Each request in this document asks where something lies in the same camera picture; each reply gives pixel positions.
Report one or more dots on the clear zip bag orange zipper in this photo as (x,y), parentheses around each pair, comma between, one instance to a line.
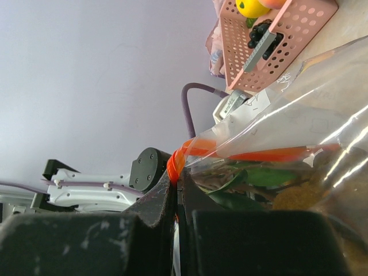
(320,105)

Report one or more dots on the yellow lemon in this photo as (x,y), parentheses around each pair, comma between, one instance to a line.
(251,8)

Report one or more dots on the pink cloth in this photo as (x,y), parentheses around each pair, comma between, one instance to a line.
(214,46)

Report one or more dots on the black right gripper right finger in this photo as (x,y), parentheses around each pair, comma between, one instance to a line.
(190,198)

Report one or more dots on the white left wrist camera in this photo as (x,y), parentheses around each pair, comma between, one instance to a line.
(229,103)

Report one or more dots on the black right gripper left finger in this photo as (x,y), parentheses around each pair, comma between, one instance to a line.
(149,249)

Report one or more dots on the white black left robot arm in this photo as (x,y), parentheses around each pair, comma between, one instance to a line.
(69,190)

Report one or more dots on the pink plastic basket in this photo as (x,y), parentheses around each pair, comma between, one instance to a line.
(252,62)

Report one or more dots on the brown longan bunch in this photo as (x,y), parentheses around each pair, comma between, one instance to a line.
(330,182)

